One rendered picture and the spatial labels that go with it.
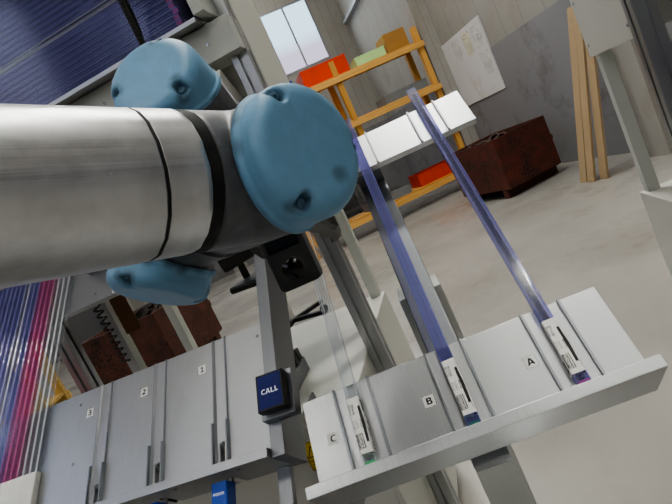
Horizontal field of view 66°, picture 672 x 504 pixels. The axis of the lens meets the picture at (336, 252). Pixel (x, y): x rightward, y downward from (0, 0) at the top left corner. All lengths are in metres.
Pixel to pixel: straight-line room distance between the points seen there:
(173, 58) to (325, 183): 0.19
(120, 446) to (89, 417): 0.10
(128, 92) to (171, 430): 0.54
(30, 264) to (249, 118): 0.11
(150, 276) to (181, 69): 0.15
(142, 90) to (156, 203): 0.19
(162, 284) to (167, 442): 0.48
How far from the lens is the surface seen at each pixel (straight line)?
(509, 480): 0.83
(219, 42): 1.12
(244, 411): 0.75
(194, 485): 0.78
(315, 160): 0.26
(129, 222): 0.23
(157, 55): 0.42
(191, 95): 0.40
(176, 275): 0.37
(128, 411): 0.90
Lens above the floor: 1.01
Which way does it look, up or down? 8 degrees down
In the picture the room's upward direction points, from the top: 25 degrees counter-clockwise
